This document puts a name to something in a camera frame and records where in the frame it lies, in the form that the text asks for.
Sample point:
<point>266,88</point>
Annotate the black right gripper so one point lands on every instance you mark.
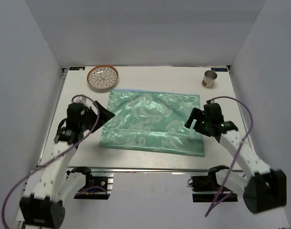
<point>196,114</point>

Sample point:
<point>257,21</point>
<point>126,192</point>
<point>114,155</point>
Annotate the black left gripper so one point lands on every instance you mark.
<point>105,115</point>

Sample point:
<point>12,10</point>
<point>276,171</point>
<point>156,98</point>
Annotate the green satin cloth napkin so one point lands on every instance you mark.
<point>153,122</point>

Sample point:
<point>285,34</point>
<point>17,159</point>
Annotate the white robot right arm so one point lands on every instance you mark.
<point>261,187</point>

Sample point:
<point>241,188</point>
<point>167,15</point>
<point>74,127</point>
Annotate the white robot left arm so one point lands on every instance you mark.
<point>44,206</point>

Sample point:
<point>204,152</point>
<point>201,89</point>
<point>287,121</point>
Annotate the patterned orange rim plate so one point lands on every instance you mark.
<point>102,77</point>

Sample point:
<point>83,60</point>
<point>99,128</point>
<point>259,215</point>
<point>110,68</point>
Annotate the metal cup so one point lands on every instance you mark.
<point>209,78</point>

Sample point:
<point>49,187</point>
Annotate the blue label sticker left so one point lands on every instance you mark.
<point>76,68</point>

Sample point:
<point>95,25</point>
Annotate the blue label sticker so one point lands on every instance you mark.
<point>219,69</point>
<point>76,68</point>

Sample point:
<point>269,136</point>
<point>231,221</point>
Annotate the blue label sticker right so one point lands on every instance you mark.
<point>219,69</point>

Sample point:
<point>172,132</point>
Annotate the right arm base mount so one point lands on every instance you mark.
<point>207,188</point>

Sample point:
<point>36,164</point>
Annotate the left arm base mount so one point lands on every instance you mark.
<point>97,185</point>

